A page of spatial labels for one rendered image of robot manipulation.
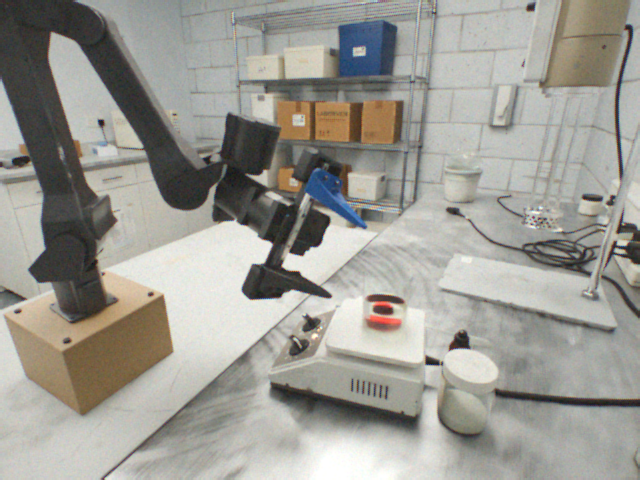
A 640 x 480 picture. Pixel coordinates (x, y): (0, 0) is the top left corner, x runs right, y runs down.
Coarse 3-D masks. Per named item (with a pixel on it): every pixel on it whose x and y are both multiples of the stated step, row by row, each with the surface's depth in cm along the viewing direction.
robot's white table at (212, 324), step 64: (192, 256) 91; (256, 256) 91; (320, 256) 91; (0, 320) 64; (192, 320) 64; (256, 320) 64; (0, 384) 50; (128, 384) 50; (192, 384) 50; (0, 448) 40; (64, 448) 40; (128, 448) 40
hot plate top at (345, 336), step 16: (352, 304) 53; (336, 320) 49; (352, 320) 49; (416, 320) 49; (336, 336) 45; (352, 336) 45; (368, 336) 45; (400, 336) 45; (416, 336) 45; (352, 352) 43; (368, 352) 43; (384, 352) 43; (400, 352) 43; (416, 352) 43
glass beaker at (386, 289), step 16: (368, 272) 47; (384, 272) 48; (400, 272) 47; (368, 288) 44; (384, 288) 42; (400, 288) 42; (368, 304) 44; (384, 304) 43; (400, 304) 43; (368, 320) 45; (384, 320) 44; (400, 320) 44; (384, 336) 44
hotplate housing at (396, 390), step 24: (336, 312) 54; (312, 360) 45; (336, 360) 44; (360, 360) 44; (432, 360) 49; (288, 384) 47; (312, 384) 46; (336, 384) 45; (360, 384) 44; (384, 384) 43; (408, 384) 42; (384, 408) 44; (408, 408) 43
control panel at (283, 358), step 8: (328, 312) 56; (328, 320) 53; (296, 328) 56; (320, 328) 52; (296, 336) 54; (304, 336) 52; (320, 336) 49; (288, 344) 52; (312, 344) 48; (280, 352) 51; (288, 352) 50; (304, 352) 47; (312, 352) 46; (280, 360) 49; (288, 360) 48; (296, 360) 47
